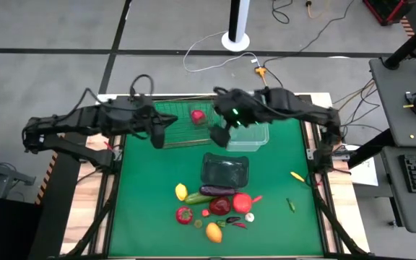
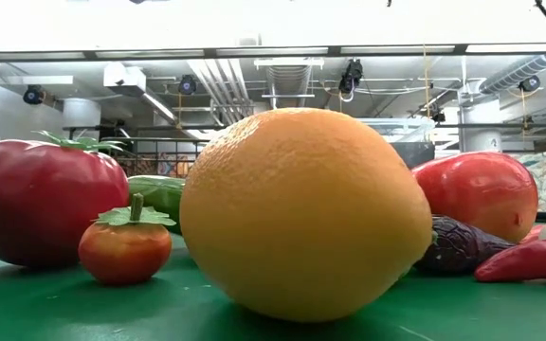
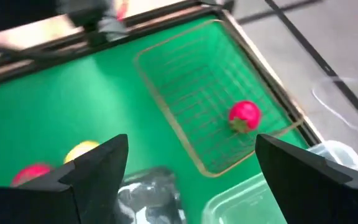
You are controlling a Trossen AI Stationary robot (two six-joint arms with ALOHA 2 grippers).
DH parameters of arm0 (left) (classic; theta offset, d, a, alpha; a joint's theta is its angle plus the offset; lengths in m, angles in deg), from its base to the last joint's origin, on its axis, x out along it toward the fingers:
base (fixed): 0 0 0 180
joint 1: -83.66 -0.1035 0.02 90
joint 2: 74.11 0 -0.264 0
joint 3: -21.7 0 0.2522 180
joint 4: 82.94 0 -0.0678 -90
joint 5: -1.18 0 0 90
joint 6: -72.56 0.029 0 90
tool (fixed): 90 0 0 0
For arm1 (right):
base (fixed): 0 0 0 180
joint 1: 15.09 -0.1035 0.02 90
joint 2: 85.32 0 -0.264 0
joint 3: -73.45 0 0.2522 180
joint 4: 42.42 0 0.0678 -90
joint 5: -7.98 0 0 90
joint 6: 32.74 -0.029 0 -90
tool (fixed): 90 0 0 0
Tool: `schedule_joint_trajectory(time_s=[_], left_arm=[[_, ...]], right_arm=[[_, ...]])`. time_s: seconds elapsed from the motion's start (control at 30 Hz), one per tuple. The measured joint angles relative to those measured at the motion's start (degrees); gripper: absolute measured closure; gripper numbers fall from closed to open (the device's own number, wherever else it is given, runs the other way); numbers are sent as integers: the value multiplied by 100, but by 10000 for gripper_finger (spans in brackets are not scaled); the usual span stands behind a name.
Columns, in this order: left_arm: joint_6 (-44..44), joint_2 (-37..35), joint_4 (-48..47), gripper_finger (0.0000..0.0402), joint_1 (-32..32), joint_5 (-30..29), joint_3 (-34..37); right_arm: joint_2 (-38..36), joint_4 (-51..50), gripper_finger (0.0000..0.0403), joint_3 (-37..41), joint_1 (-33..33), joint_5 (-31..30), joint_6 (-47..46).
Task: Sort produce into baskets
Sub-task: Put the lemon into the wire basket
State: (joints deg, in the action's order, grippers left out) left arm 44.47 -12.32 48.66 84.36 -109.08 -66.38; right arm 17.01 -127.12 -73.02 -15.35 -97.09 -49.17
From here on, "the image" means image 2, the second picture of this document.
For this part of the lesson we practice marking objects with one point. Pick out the purple eggplant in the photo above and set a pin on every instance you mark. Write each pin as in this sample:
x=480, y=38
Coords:
x=462, y=246

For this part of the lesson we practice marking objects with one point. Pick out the green table mat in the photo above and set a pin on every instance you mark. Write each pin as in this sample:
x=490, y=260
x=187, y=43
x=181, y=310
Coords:
x=64, y=312

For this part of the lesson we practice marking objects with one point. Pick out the small red tomato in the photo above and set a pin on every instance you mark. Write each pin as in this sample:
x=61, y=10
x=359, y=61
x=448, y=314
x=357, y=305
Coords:
x=121, y=253

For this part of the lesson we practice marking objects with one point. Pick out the clear plastic container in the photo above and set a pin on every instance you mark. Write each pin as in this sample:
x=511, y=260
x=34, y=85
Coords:
x=396, y=128

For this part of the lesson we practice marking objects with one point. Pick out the green cucumber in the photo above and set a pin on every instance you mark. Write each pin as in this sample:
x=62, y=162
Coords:
x=159, y=194

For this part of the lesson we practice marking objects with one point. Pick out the silver ventilation duct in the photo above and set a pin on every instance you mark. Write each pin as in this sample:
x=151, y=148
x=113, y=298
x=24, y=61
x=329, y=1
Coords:
x=515, y=73
x=289, y=85

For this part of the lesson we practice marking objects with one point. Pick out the large dark red tomato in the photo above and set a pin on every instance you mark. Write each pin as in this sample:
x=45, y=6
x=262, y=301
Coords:
x=31, y=199

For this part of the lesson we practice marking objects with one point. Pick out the large shiny red apple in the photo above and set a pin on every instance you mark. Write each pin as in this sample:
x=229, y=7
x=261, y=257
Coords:
x=477, y=189

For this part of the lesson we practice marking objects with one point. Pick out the red chili pepper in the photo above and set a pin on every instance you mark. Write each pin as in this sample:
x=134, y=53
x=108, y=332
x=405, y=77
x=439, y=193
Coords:
x=529, y=263

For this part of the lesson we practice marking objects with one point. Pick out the orange yellow mango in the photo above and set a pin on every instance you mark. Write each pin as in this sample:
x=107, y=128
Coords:
x=301, y=213

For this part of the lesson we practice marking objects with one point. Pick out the black overhead frame beam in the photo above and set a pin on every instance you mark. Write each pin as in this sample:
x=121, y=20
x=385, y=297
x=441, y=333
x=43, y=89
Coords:
x=332, y=50

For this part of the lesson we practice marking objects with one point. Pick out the black ceiling camera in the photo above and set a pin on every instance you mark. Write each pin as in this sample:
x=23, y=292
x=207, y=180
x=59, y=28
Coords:
x=351, y=76
x=187, y=84
x=33, y=95
x=529, y=84

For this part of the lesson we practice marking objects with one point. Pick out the small pink red vegetable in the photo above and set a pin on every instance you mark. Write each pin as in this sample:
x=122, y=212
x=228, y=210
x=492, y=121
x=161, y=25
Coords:
x=533, y=234

